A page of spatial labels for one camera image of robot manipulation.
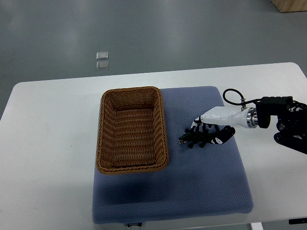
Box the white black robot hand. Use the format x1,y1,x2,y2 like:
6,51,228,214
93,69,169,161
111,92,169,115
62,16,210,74
190,106,258,145

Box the dark green toy crocodile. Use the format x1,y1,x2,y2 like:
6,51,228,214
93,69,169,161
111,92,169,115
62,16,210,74
179,128,219,149

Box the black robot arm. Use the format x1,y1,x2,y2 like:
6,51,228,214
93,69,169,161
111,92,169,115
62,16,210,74
255,96,307,154

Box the brown wicker basket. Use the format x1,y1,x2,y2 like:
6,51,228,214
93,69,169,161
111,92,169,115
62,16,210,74
95,86,169,174

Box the blue grey cushion mat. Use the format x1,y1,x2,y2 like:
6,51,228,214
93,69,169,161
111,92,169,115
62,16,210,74
92,86,253,224

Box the wooden box corner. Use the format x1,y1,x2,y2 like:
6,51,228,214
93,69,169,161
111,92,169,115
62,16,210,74
271,0,307,13

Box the black table control panel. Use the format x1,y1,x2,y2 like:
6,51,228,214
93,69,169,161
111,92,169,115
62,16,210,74
288,218,307,225

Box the upper metal floor plate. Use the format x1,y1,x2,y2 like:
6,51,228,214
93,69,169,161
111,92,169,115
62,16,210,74
96,51,109,60

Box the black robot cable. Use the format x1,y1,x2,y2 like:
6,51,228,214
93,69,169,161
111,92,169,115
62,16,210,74
223,89,261,106

